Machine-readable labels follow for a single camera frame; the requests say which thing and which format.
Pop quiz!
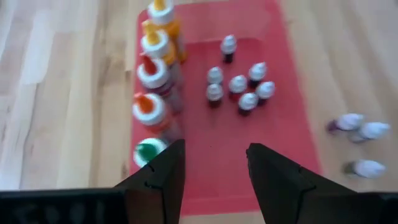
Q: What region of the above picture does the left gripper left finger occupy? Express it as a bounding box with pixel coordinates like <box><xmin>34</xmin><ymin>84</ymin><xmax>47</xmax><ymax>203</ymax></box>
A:
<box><xmin>114</xmin><ymin>139</ymin><xmax>187</xmax><ymax>224</ymax></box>

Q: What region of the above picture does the orange food coloring bottle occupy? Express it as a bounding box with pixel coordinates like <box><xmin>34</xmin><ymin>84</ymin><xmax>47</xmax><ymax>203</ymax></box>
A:
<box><xmin>132</xmin><ymin>92</ymin><xmax>184</xmax><ymax>144</ymax></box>

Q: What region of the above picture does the green food coloring bottle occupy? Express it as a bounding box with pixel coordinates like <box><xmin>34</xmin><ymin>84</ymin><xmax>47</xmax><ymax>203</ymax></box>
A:
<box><xmin>132</xmin><ymin>137</ymin><xmax>170</xmax><ymax>169</ymax></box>

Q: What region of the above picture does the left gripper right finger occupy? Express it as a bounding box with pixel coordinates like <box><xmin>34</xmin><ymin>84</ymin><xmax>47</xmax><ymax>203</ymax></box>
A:
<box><xmin>245</xmin><ymin>142</ymin><xmax>357</xmax><ymax>224</ymax></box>

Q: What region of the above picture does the yellow food coloring bottle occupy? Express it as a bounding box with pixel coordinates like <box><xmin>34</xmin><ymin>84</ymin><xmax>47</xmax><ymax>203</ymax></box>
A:
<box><xmin>146</xmin><ymin>0</ymin><xmax>189</xmax><ymax>63</ymax></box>
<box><xmin>140</xmin><ymin>21</ymin><xmax>181</xmax><ymax>72</ymax></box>

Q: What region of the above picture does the pink translucent plastic bin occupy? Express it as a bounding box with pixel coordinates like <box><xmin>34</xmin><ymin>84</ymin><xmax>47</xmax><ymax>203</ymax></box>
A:
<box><xmin>129</xmin><ymin>0</ymin><xmax>323</xmax><ymax>217</ymax></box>

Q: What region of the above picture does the red food coloring bottle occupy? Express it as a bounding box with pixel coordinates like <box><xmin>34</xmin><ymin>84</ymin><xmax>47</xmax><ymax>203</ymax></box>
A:
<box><xmin>136</xmin><ymin>52</ymin><xmax>185</xmax><ymax>114</ymax></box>

